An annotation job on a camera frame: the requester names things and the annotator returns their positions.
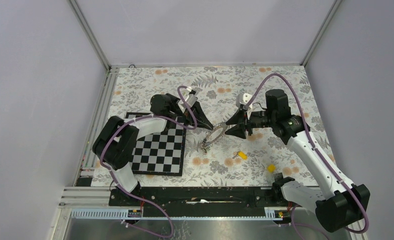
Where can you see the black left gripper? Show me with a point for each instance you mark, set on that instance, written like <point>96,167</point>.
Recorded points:
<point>201,120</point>

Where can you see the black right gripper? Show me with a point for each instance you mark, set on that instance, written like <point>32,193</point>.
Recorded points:
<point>239,130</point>

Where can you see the yellow key tag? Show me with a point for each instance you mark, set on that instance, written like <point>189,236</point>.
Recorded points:
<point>241,155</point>

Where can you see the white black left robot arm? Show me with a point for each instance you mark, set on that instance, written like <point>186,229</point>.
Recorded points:
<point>157,121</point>

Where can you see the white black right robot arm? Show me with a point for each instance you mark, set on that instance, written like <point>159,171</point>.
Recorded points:
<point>339,202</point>

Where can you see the floral patterned table mat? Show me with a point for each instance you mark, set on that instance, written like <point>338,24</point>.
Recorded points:
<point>217,88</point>

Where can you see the black white chessboard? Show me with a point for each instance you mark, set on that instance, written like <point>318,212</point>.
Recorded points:
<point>159,153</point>

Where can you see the yellow cube block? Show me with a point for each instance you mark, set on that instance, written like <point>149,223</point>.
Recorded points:
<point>271,168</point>

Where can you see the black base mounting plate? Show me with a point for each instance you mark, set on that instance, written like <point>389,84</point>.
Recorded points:
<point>203,201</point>

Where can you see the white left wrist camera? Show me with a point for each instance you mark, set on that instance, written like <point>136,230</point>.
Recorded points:
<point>190,98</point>

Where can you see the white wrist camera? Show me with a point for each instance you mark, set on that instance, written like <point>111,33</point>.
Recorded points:
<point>243,100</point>
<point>190,98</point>

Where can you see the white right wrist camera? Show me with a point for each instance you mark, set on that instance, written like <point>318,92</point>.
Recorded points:
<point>243,100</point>

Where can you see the grey slotted cable duct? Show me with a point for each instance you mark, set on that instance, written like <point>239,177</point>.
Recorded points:
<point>136,214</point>

